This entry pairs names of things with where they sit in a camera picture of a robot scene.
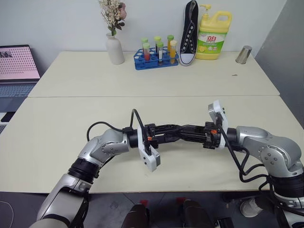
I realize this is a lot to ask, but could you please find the silver metal cup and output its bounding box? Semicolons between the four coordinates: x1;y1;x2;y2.
235;45;253;64

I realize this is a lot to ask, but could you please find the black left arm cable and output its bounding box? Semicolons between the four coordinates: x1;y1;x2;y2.
86;108;152;156

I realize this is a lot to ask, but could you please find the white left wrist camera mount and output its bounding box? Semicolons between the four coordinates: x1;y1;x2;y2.
137;125;162;172

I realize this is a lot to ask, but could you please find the green-capped tube, white label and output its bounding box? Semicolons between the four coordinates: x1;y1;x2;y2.
156;41;165;66

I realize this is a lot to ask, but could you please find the dark rounded shape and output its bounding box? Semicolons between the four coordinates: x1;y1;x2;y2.
123;203;151;228
181;199;211;228

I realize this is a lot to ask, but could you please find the black flat device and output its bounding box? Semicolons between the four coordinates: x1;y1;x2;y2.
0;111;17;123

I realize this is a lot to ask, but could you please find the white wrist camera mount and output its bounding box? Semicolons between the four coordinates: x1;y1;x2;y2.
207;99;229;150
137;125;162;172

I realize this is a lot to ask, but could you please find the black canvas sneaker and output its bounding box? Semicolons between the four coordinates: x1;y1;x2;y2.
179;0;200;67

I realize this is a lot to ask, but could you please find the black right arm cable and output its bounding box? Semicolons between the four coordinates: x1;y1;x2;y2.
217;123;274;190

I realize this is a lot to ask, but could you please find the green-capped tube, orange liquid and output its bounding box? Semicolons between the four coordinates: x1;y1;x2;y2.
166;35;175;55

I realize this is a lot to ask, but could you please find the green-capped tube, red liquid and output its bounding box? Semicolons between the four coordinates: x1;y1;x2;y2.
142;42;152;62

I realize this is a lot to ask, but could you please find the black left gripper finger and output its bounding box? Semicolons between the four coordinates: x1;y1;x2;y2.
154;123;185;135
156;133;182;144

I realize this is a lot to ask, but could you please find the open grey laptop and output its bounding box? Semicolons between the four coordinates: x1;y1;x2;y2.
0;44;41;112

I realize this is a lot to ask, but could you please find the white shoe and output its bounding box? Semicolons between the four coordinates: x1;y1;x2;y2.
239;197;263;218

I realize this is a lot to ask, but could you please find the blue test tube rack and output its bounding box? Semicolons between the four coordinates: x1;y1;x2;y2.
133;47;179;70

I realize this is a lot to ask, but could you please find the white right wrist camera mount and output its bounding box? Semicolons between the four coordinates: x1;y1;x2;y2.
207;99;229;150

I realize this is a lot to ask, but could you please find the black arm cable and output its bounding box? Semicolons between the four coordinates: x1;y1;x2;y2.
217;123;274;190
86;108;152;156

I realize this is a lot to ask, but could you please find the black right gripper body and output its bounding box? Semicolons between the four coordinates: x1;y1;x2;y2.
203;121;221;150

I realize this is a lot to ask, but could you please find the yellow-capped tube, orange liquid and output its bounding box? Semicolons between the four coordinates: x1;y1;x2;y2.
169;39;178;65

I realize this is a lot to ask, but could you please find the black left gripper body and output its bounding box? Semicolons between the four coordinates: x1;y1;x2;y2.
143;123;159;150

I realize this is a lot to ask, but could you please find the dried flower bouquet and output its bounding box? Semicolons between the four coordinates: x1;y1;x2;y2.
98;0;126;38

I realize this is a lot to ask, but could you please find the yellow detergent pump bottle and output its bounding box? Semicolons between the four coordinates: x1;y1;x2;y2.
195;4;233;60

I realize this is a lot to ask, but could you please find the green-capped tube, dark liquid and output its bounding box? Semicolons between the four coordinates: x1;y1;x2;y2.
153;36;162;54

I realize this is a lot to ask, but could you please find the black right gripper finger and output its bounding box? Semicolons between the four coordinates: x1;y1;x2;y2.
181;125;206;133
179;133;205;143

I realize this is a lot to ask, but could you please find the white ceramic vase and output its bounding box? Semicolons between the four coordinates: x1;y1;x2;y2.
105;32;125;65

